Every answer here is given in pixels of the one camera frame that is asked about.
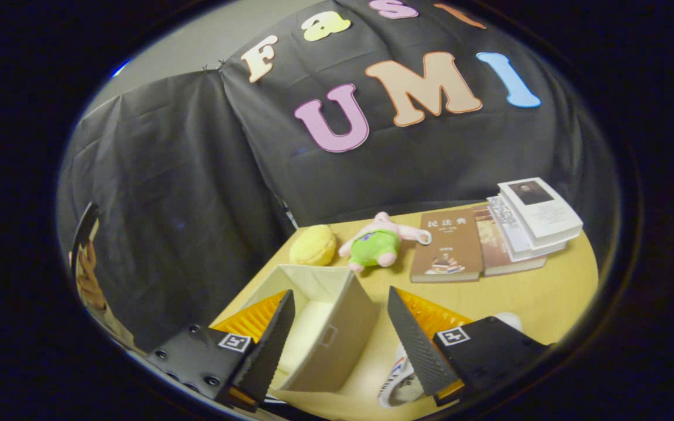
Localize black backdrop cloth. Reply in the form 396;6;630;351
57;0;613;351

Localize pink plush toy green shorts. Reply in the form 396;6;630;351
338;212;432;273

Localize white book with portrait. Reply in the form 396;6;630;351
497;177;583;249

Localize brown book with illustration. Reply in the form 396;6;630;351
410;209;484;284

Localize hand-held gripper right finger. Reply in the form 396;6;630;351
388;287;549;408

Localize beige fabric storage box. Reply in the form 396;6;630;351
238;264;380;394

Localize yellow plush fruit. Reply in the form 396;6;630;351
289;225;338;267

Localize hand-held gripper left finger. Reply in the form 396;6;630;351
147;289;295;412

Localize white patterned book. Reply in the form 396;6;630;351
486;195;567;263

